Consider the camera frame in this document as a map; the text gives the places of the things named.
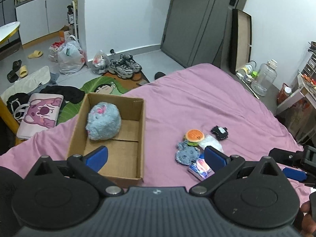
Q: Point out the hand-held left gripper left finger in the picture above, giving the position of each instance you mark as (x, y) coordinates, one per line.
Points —
(96, 158)

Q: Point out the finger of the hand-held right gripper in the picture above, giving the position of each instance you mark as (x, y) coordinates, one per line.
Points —
(294, 174)
(286, 156)

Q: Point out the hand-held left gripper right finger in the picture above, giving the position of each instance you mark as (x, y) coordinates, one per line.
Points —
(214, 158)

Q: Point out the clear plastic bag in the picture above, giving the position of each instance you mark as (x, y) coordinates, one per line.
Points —
(209, 143)

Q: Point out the blue pink soft packet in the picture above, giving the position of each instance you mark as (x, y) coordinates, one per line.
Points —
(197, 168)

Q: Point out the small black plush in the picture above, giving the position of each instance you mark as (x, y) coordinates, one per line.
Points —
(219, 132)

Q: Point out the brown cardboard box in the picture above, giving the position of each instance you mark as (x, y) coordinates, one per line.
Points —
(123, 153)

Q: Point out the blue round plush face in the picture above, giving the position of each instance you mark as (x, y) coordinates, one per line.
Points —
(186, 154)

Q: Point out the burger squishy toy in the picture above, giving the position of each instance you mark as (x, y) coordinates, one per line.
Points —
(195, 135)

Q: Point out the person's right hand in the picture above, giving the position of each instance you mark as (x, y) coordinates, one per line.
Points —
(306, 213)

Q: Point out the blue-grey fluffy plush ball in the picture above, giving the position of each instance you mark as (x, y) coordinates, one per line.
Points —
(103, 123)

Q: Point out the green leaf cartoon rug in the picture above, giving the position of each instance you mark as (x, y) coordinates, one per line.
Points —
(71, 109)

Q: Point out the white desk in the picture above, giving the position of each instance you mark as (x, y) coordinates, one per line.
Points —
(291, 98)

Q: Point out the pink bed sheet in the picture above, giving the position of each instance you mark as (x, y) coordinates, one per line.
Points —
(197, 98)

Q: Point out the orange bottle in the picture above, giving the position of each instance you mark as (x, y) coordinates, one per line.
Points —
(284, 93)

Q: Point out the pink bear cushion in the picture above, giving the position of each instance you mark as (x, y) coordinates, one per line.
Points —
(40, 116)

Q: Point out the black garment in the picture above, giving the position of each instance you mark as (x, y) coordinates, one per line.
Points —
(64, 93)

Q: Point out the large clear plastic jar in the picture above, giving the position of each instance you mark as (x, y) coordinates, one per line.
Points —
(264, 80)

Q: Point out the brown doormat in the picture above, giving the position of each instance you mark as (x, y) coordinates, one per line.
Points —
(138, 77)

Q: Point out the blue-grey cloth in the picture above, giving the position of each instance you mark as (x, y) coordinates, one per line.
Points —
(50, 80)

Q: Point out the grey sneaker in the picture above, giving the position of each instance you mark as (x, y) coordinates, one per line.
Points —
(132, 63)
(121, 69)

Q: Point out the grey drawer organizer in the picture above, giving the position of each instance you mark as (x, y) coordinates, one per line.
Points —
(310, 66)

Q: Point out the small clear trash bag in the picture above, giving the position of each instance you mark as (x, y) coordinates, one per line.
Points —
(100, 63)

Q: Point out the white yellow canister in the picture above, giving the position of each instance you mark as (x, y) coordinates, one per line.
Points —
(248, 68)

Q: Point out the black white tote bag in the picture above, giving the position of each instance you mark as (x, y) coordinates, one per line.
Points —
(17, 103)

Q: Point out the black slipper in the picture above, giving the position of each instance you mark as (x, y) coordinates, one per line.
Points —
(159, 75)

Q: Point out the white towel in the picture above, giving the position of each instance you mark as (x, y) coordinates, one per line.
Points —
(34, 77)

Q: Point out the large white plastic bag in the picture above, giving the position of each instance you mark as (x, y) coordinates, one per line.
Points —
(70, 59)

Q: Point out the black floor plug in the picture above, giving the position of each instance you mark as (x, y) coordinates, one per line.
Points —
(112, 51)

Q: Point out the yellow slipper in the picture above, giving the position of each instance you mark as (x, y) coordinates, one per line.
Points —
(35, 54)
(23, 71)

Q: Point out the red white snack bag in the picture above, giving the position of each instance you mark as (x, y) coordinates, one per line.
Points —
(54, 50)

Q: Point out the black sandal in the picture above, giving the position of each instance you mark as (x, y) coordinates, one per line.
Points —
(16, 65)
(12, 76)

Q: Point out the black framed board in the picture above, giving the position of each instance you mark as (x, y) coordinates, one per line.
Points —
(243, 42)

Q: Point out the small open cardboard carton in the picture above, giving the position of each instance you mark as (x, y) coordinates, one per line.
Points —
(64, 33)

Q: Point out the grey door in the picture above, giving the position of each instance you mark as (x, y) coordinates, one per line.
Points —
(192, 24)

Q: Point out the white floor rack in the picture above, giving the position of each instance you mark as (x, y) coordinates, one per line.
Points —
(75, 19)

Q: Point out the black spray bottle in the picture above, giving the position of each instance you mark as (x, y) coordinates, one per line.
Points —
(70, 16)

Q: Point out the white kitchen cabinet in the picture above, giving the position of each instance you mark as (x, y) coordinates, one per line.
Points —
(37, 19)

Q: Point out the white round table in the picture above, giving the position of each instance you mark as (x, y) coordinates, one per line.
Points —
(7, 32)

